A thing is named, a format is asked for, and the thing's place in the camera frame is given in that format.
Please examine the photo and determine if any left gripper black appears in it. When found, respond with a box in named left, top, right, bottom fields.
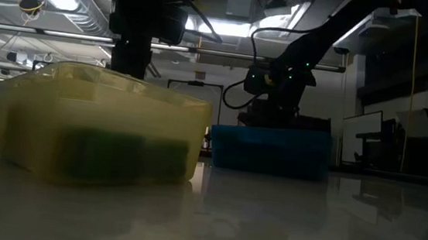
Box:
left=103, top=0, right=163, bottom=82

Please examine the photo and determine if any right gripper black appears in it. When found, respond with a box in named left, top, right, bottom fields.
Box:
left=250, top=55, right=320, bottom=132

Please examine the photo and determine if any small green stud brick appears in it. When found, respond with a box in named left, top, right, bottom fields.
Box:
left=56, top=125, right=149, bottom=185

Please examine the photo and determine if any teal plastic bin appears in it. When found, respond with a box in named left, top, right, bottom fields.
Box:
left=207, top=121, right=334, bottom=182

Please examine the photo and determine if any grey ceiling pipe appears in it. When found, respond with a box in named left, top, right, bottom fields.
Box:
left=0, top=22, right=348, bottom=74

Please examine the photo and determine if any white board panel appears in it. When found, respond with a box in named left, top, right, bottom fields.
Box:
left=339, top=107, right=385, bottom=167

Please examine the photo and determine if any yellow translucent plastic bin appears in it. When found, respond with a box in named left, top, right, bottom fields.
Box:
left=0, top=55, right=217, bottom=197

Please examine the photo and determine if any ceiling light panel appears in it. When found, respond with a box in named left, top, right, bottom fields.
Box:
left=184, top=14, right=255, bottom=39

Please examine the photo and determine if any grey ceiling box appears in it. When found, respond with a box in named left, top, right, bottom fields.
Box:
left=225, top=0, right=253, bottom=22

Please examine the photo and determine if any white table cover sheet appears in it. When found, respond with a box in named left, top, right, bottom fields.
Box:
left=0, top=138, right=428, bottom=240

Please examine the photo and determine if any white overhead beam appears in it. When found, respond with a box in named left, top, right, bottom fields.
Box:
left=331, top=1, right=423, bottom=62

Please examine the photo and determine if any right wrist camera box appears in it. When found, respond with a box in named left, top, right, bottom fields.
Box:
left=242, top=63, right=272, bottom=98

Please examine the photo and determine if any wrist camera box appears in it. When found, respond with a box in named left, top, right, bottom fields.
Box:
left=242, top=63, right=272, bottom=98
left=157, top=2, right=190, bottom=48

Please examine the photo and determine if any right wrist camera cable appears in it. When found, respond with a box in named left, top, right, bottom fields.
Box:
left=220, top=77, right=259, bottom=112

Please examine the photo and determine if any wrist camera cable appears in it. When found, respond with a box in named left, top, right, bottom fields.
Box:
left=177, top=0, right=228, bottom=45
left=220, top=77, right=259, bottom=112

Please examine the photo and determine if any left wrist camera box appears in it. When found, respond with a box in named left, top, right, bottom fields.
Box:
left=157, top=2, right=190, bottom=48

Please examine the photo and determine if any black rectangular frame stand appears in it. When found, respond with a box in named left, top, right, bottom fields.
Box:
left=163, top=77, right=226, bottom=128

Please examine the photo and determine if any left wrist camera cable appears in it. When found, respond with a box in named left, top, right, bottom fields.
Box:
left=177, top=0, right=228, bottom=45

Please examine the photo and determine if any black ceiling cable reel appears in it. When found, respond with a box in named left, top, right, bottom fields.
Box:
left=15, top=0, right=47, bottom=19

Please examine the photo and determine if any yellow hanging cable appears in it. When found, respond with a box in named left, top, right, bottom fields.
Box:
left=399, top=15, right=423, bottom=173

